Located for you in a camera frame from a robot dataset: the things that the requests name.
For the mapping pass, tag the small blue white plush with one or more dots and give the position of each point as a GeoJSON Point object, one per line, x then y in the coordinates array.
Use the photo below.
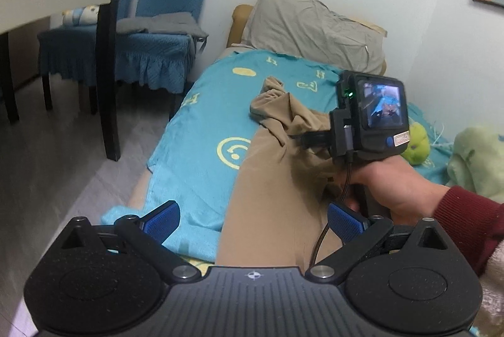
{"type": "Point", "coordinates": [80, 15]}

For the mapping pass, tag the grey cloth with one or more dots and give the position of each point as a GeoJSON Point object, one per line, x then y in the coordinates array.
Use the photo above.
{"type": "Point", "coordinates": [169, 24]}

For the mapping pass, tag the person's beige fleece clothing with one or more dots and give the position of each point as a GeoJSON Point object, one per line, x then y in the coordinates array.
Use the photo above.
{"type": "Point", "coordinates": [494, 289]}

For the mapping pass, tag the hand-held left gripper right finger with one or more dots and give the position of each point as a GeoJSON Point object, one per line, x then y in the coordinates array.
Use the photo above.
{"type": "Point", "coordinates": [346, 223]}

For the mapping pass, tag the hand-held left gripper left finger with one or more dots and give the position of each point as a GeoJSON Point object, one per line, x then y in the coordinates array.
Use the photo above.
{"type": "Point", "coordinates": [161, 221]}

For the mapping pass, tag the person's right hand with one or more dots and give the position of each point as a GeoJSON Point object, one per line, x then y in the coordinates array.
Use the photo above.
{"type": "Point", "coordinates": [397, 187]}

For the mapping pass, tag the tan padded headboard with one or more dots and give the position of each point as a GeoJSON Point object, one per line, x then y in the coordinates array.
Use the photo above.
{"type": "Point", "coordinates": [238, 26]}

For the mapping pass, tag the person's right forearm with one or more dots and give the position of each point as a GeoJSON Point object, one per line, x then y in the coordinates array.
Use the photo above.
{"type": "Point", "coordinates": [472, 219]}

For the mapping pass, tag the light green plush toy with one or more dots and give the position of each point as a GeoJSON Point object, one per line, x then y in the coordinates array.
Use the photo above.
{"type": "Point", "coordinates": [480, 156]}

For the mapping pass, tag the grey pillow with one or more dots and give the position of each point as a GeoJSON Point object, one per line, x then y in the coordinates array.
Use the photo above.
{"type": "Point", "coordinates": [307, 30]}

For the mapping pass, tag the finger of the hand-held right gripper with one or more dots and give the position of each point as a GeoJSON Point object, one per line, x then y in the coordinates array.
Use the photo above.
{"type": "Point", "coordinates": [317, 139]}

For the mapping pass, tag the teal printed bed sheet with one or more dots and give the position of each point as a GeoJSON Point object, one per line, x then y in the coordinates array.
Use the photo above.
{"type": "Point", "coordinates": [197, 140]}

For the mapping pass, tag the tan pants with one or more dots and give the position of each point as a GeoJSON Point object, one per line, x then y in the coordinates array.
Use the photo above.
{"type": "Point", "coordinates": [267, 203]}

